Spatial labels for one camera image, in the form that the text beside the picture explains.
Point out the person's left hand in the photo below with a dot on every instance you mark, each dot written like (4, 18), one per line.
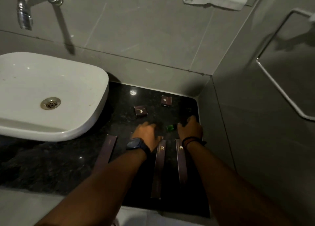
(146, 134)

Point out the person's right hand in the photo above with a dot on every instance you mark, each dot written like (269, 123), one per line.
(190, 129)

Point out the person's right thumb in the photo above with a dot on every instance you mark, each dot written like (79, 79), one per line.
(180, 126)

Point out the person's left thumb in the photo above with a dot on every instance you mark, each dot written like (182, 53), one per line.
(159, 138)

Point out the person's left forearm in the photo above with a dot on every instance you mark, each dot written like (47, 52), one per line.
(96, 186)

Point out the person's right forearm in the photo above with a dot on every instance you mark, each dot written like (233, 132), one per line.
(228, 184)

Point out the small green bottle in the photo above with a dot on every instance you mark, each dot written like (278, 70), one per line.
(170, 128)

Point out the black and red wristband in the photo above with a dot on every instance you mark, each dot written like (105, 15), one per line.
(192, 141)

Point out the dark wrist watch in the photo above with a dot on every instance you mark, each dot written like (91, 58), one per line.
(136, 144)

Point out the small brown square box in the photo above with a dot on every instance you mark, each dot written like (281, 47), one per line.
(140, 111)
(166, 100)

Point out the long brown amenity box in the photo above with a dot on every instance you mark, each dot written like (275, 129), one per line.
(106, 154)
(158, 169)
(181, 159)

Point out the chrome towel bar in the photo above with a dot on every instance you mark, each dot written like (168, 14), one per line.
(283, 85)

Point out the chrome sink drain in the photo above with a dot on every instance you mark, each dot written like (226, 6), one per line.
(50, 103)

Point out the white ceramic sink basin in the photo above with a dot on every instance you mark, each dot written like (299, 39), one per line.
(46, 92)

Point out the chrome wall faucet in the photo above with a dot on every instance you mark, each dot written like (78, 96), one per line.
(32, 6)

